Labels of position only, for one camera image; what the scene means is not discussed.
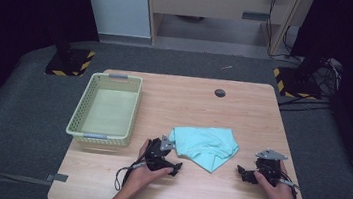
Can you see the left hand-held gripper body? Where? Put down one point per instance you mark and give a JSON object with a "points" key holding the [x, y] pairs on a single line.
{"points": [[158, 151]]}

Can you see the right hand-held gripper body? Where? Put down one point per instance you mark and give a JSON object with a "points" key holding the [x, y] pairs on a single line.
{"points": [[269, 165]]}

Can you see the light mint green cloth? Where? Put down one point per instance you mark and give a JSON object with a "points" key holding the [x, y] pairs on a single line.
{"points": [[204, 144]]}

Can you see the person's right hand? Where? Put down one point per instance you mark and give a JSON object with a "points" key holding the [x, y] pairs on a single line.
{"points": [[274, 191]]}

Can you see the person's left hand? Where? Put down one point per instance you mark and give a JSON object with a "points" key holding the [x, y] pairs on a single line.
{"points": [[145, 176]]}

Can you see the pale green plastic basket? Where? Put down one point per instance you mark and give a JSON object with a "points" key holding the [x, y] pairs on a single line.
{"points": [[109, 112]]}

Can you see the dark round table grommet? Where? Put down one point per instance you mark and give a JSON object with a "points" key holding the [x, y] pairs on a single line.
{"points": [[220, 93]]}

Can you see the striped black yellow stand base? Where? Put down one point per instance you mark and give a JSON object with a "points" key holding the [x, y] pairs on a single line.
{"points": [[69, 63], [295, 83]]}

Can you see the grey tape strip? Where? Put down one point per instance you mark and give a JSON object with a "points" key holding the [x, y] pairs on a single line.
{"points": [[56, 177]]}

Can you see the white cabinet panel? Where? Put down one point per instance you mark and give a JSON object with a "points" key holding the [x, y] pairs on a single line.
{"points": [[118, 2]]}

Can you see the light wooden desk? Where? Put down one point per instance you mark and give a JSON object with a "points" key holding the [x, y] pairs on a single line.
{"points": [[209, 2]]}

